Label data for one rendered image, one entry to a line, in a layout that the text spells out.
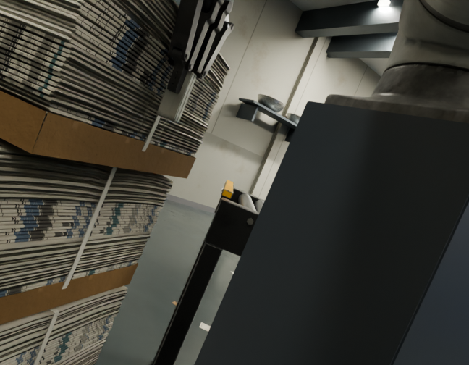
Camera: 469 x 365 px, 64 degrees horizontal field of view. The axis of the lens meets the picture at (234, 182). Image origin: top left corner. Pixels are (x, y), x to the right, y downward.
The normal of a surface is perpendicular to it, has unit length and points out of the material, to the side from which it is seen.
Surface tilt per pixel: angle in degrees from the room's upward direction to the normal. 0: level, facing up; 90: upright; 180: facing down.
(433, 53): 92
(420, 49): 92
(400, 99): 60
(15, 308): 93
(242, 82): 90
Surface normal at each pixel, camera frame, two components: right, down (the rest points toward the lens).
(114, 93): 0.88, 0.39
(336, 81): 0.51, 0.27
